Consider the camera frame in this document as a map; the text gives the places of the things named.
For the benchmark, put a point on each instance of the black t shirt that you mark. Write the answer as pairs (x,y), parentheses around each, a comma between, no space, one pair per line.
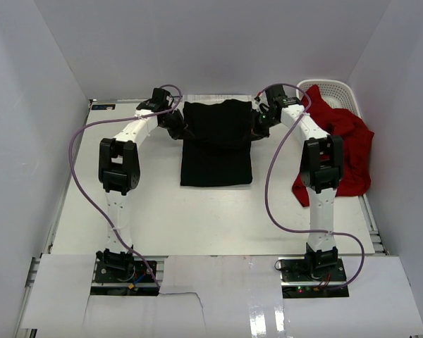
(218,154)

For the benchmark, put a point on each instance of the red t shirt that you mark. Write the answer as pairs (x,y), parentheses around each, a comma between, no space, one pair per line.
(357,142)

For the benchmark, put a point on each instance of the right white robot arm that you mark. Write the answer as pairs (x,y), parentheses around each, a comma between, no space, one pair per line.
(321,170)

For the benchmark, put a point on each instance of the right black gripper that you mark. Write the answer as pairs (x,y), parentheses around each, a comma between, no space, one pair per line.
(256,132)

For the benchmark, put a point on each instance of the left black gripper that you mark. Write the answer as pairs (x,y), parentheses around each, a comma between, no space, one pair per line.
(178,132)

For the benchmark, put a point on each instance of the white plastic basket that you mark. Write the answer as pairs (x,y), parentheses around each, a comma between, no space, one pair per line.
(336,94)

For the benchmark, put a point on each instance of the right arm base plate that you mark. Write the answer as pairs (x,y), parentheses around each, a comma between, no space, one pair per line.
(297,282)

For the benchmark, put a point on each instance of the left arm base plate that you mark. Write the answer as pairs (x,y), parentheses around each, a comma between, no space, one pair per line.
(135,280)

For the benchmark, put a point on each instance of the small label sticker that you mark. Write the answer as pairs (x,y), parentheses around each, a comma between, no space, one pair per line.
(102,107)

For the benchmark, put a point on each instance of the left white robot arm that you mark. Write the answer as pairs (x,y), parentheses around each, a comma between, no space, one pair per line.
(119,173)

